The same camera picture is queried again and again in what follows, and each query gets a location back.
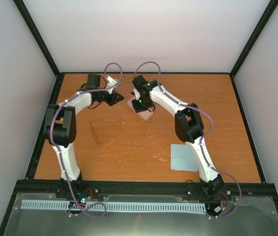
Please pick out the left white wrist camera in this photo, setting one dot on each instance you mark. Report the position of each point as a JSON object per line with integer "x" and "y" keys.
{"x": 111, "y": 84}

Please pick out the transparent brown sunglasses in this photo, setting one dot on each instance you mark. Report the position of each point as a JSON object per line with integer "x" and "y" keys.
{"x": 107, "y": 130}

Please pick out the pink glasses case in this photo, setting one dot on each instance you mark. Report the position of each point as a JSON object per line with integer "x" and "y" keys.
{"x": 145, "y": 115}

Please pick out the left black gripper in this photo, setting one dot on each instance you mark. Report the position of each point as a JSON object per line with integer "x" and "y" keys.
{"x": 113, "y": 97}

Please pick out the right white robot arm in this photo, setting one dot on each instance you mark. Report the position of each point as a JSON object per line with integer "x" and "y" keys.
{"x": 189, "y": 128}

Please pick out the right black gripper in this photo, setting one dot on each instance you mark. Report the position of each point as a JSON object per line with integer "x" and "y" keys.
{"x": 138, "y": 109}

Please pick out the metal base plate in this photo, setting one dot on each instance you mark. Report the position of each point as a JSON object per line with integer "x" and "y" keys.
{"x": 252, "y": 216}

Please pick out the slotted grey cable duct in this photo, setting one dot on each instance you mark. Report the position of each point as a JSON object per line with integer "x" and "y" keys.
{"x": 129, "y": 207}

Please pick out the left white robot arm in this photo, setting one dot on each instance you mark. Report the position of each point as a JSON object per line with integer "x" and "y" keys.
{"x": 60, "y": 126}

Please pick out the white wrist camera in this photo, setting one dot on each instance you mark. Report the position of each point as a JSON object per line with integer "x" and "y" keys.
{"x": 111, "y": 84}
{"x": 135, "y": 93}

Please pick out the black aluminium frame rail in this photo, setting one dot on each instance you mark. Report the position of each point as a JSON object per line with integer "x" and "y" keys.
{"x": 186, "y": 190}

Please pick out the light blue cleaning cloth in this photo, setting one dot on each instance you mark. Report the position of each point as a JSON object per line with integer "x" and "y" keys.
{"x": 182, "y": 158}

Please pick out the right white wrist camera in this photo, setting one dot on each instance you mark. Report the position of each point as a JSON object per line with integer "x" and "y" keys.
{"x": 135, "y": 93}

